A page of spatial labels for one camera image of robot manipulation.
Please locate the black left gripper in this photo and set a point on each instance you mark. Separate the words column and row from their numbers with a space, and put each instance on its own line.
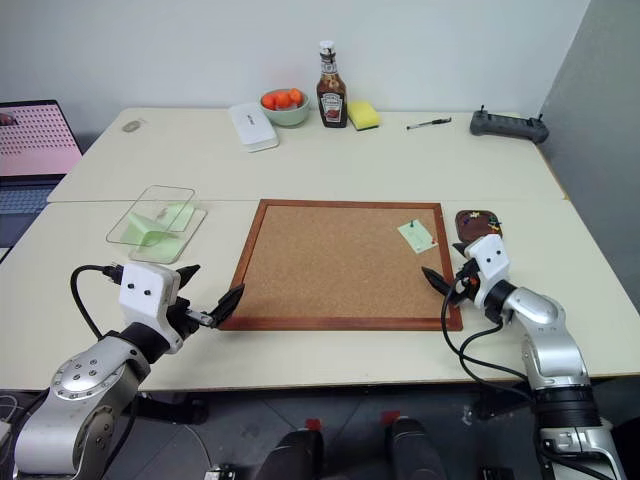
column 182, row 322

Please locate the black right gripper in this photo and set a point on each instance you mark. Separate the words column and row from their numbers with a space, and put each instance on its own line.
column 467, row 287

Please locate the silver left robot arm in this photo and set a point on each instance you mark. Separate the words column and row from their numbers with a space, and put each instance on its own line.
column 85, row 395

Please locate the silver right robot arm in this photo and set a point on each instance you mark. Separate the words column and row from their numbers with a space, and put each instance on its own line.
column 550, row 340

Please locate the pale green paper note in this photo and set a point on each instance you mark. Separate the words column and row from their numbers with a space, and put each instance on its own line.
column 180, row 215
column 160, row 252
column 417, row 237

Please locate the wood framed cork board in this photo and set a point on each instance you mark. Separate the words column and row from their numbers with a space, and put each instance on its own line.
column 330, row 265

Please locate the brown oval pin dish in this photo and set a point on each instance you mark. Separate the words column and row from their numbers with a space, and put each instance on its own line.
column 475, row 230

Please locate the clear plastic lid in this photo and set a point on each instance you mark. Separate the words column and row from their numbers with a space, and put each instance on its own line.
column 185, row 240

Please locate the clear plastic box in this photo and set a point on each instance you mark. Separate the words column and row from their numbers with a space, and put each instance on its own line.
column 150, row 212

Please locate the black table foot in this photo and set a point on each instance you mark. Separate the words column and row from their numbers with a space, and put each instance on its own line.
column 500, row 405
column 175, row 407

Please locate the black pen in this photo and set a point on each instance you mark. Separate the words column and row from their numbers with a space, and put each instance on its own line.
column 429, row 124

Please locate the grey remote controller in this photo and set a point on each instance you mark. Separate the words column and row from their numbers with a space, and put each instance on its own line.
column 505, row 127

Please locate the white rectangular lidded box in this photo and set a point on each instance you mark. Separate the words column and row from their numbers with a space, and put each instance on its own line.
column 253, row 127

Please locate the yellow sponge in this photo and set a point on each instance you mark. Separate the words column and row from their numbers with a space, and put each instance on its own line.
column 364, row 116

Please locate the dark rounded shape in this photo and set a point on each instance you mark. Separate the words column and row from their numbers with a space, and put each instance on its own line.
column 292, row 457
column 415, row 450

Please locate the pale green bowl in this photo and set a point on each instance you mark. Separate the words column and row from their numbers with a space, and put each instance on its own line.
column 287, row 116

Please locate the orange fruit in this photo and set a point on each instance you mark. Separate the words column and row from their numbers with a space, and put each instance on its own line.
column 270, row 100
column 283, row 96
column 297, row 94

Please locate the ketchup bottle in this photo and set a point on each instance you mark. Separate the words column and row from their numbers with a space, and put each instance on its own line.
column 331, row 100

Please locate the laptop with pink screen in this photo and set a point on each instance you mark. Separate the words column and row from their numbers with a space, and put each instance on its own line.
column 30, row 145

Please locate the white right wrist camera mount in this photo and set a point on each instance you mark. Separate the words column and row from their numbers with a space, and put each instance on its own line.
column 490, row 265

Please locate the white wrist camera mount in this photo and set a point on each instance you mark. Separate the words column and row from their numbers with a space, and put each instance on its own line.
column 145, row 292
column 490, row 265

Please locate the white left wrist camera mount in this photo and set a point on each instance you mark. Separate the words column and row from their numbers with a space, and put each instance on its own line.
column 145, row 292

